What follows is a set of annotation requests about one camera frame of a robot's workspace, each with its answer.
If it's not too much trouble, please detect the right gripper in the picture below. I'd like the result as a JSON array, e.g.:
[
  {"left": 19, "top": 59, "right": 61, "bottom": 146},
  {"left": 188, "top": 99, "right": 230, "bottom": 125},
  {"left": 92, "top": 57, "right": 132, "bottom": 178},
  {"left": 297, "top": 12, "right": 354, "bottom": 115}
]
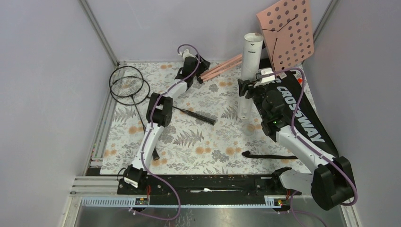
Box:
[{"left": 238, "top": 76, "right": 269, "bottom": 120}]

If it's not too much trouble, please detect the white shuttlecock tube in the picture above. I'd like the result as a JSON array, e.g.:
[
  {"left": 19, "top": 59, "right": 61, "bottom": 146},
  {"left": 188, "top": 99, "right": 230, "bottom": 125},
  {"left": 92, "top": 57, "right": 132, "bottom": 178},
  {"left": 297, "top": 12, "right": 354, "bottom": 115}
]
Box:
[{"left": 237, "top": 33, "right": 263, "bottom": 119}]

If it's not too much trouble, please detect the pink music stand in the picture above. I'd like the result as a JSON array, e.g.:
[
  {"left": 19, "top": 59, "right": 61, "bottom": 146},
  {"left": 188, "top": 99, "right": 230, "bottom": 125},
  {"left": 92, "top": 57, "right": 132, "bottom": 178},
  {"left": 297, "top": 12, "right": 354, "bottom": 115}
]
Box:
[{"left": 198, "top": 0, "right": 314, "bottom": 83}]

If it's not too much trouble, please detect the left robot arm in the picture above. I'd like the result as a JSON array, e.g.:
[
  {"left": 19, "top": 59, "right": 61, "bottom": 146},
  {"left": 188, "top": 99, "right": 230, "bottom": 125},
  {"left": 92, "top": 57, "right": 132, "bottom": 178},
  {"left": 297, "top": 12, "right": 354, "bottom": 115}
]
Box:
[{"left": 123, "top": 54, "right": 210, "bottom": 194}]

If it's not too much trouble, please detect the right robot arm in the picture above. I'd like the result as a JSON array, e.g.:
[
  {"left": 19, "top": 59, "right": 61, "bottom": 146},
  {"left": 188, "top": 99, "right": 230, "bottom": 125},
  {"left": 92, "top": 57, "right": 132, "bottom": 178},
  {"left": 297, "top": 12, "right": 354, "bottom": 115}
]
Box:
[{"left": 238, "top": 80, "right": 358, "bottom": 210}]

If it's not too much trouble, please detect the black badminton racket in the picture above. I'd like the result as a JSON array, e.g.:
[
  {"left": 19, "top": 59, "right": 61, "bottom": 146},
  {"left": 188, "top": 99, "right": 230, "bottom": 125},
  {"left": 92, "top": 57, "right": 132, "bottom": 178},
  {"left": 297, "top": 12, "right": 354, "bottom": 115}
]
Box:
[
  {"left": 109, "top": 76, "right": 216, "bottom": 126},
  {"left": 108, "top": 66, "right": 150, "bottom": 154}
]

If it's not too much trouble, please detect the floral tablecloth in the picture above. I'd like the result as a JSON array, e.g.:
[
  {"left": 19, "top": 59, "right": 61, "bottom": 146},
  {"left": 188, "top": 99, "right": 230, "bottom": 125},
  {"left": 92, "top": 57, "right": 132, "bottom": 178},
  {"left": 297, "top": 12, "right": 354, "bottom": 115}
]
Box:
[{"left": 100, "top": 62, "right": 308, "bottom": 175}]

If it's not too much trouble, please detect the black racket bag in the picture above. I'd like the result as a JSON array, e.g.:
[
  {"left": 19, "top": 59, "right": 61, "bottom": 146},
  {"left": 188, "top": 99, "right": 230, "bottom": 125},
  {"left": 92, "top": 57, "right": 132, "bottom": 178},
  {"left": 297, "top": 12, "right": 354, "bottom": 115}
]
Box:
[{"left": 257, "top": 67, "right": 339, "bottom": 161}]

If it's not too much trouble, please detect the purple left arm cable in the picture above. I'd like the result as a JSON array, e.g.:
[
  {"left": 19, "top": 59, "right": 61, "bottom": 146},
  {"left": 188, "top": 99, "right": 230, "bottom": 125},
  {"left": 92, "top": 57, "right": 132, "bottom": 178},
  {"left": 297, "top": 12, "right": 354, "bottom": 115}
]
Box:
[{"left": 128, "top": 44, "right": 202, "bottom": 221}]

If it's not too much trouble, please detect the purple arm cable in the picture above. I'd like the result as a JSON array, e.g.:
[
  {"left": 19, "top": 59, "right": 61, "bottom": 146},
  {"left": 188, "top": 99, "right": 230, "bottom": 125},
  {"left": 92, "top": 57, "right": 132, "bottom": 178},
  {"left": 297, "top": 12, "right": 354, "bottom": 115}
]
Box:
[
  {"left": 128, "top": 44, "right": 202, "bottom": 221},
  {"left": 269, "top": 67, "right": 358, "bottom": 227}
]

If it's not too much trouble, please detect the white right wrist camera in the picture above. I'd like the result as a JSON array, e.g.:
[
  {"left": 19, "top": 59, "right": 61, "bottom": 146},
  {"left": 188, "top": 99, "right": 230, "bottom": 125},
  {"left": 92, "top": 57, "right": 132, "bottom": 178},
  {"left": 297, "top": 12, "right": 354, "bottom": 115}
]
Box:
[{"left": 254, "top": 68, "right": 277, "bottom": 87}]

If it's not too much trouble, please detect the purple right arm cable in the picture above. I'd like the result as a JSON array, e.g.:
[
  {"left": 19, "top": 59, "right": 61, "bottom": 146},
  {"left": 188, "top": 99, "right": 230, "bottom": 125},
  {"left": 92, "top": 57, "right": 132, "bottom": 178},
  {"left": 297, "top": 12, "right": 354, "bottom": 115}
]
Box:
[{"left": 269, "top": 67, "right": 358, "bottom": 227}]

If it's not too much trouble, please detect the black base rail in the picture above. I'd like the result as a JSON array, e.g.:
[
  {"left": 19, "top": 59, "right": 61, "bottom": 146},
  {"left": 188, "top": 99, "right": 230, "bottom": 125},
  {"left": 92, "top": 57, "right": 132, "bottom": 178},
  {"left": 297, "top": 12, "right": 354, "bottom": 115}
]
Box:
[{"left": 117, "top": 175, "right": 293, "bottom": 207}]

